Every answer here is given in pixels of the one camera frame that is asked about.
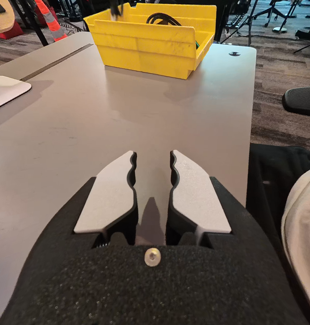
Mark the white panel stand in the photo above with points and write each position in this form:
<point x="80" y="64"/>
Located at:
<point x="8" y="90"/>

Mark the black chair armrest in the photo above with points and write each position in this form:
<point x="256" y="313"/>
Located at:
<point x="302" y="100"/>

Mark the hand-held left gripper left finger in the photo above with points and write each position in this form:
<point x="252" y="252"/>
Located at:
<point x="107" y="203"/>

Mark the black desk grommet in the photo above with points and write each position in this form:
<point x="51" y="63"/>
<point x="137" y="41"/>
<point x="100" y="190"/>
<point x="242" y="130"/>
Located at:
<point x="234" y="53"/>

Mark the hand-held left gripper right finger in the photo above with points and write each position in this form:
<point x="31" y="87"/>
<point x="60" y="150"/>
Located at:
<point x="200" y="203"/>

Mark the orange traffic cone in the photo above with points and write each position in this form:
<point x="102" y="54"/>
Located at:
<point x="49" y="23"/>

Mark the person's black trousers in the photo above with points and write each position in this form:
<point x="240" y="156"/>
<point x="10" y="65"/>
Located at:
<point x="269" y="177"/>

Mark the red box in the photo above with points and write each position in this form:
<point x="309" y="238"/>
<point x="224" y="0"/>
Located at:
<point x="12" y="31"/>

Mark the person's white shirt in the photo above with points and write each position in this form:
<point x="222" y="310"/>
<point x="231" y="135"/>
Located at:
<point x="302" y="238"/>

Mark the yellow plastic bin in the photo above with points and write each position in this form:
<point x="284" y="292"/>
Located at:
<point x="145" y="48"/>

